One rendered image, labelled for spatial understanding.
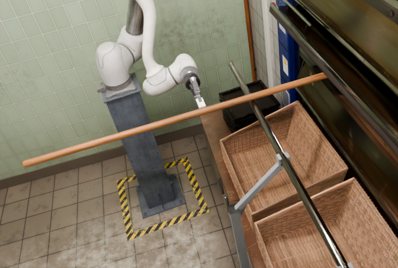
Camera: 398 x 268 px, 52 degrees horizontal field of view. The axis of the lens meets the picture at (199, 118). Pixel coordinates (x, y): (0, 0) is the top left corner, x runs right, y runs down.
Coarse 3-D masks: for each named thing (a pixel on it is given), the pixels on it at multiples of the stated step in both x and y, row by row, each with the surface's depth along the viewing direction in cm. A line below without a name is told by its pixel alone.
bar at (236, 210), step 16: (240, 80) 192; (256, 112) 173; (272, 144) 157; (288, 160) 149; (272, 176) 156; (256, 192) 159; (304, 192) 136; (240, 208) 163; (240, 224) 168; (320, 224) 126; (240, 240) 175; (240, 256) 182; (336, 256) 117
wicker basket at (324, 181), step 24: (288, 120) 231; (312, 120) 210; (240, 144) 235; (264, 144) 238; (288, 144) 237; (312, 144) 211; (240, 168) 229; (264, 168) 226; (312, 168) 213; (336, 168) 191; (240, 192) 203; (264, 192) 213; (288, 192) 210; (312, 192) 188; (264, 216) 190
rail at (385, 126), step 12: (276, 12) 184; (288, 24) 172; (300, 36) 162; (312, 48) 154; (324, 60) 146; (336, 72) 139; (348, 84) 133; (360, 96) 128; (372, 108) 123; (384, 120) 118; (396, 132) 114; (396, 144) 112
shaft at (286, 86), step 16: (304, 80) 178; (240, 96) 178; (256, 96) 177; (192, 112) 175; (208, 112) 176; (144, 128) 174; (80, 144) 172; (96, 144) 172; (32, 160) 171; (48, 160) 172
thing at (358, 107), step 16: (288, 16) 182; (304, 16) 182; (288, 32) 173; (320, 32) 169; (304, 48) 160; (320, 48) 158; (336, 48) 158; (320, 64) 149; (336, 64) 148; (352, 64) 148; (336, 80) 139; (352, 80) 139; (368, 80) 139; (368, 96) 131; (384, 96) 132; (384, 112) 125
